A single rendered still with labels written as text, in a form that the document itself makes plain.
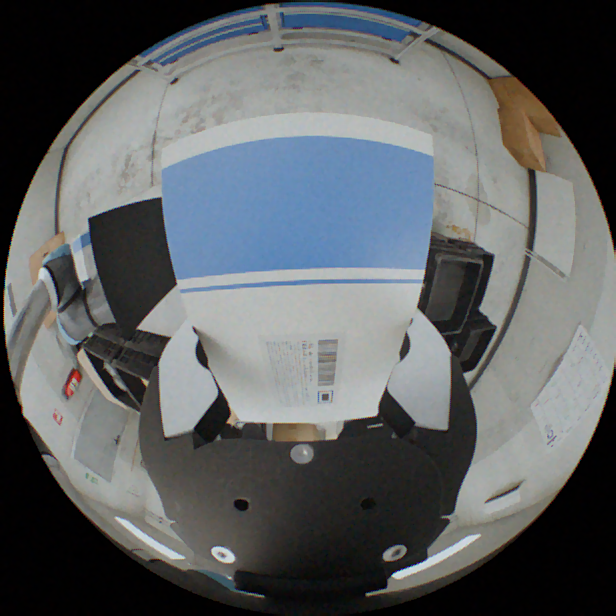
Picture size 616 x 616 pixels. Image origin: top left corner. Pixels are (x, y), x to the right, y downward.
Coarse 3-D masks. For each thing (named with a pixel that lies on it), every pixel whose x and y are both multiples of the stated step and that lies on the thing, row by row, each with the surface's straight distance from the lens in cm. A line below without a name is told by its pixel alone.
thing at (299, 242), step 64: (256, 128) 9; (320, 128) 9; (384, 128) 9; (192, 192) 9; (256, 192) 8; (320, 192) 8; (384, 192) 9; (192, 256) 10; (256, 256) 9; (320, 256) 8; (384, 256) 9; (192, 320) 11; (256, 320) 10; (320, 320) 10; (384, 320) 11; (256, 384) 14; (320, 384) 13; (384, 384) 15
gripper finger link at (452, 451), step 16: (464, 384) 9; (464, 400) 8; (464, 416) 8; (416, 432) 7; (432, 432) 7; (448, 432) 7; (464, 432) 8; (432, 448) 7; (448, 448) 7; (464, 448) 8; (448, 464) 7; (464, 464) 7; (448, 480) 7; (448, 496) 7; (448, 512) 7
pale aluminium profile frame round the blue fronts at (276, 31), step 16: (240, 16) 148; (272, 16) 152; (368, 16) 149; (192, 32) 155; (256, 32) 163; (272, 32) 163; (288, 32) 163; (336, 32) 164; (352, 32) 164; (432, 32) 160; (160, 48) 163; (208, 48) 172; (240, 48) 176; (368, 48) 178; (128, 64) 174; (144, 64) 180; (176, 64) 214; (192, 64) 187; (176, 80) 203
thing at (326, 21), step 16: (288, 16) 154; (304, 16) 154; (320, 16) 154; (336, 16) 154; (352, 16) 153; (384, 16) 154; (400, 16) 153; (368, 32) 166; (384, 32) 165; (400, 32) 164
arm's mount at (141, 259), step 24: (96, 216) 48; (120, 216) 52; (144, 216) 58; (96, 240) 47; (120, 240) 51; (144, 240) 57; (96, 264) 46; (120, 264) 50; (144, 264) 56; (168, 264) 64; (120, 288) 49; (144, 288) 55; (168, 288) 63; (120, 312) 49; (144, 312) 54
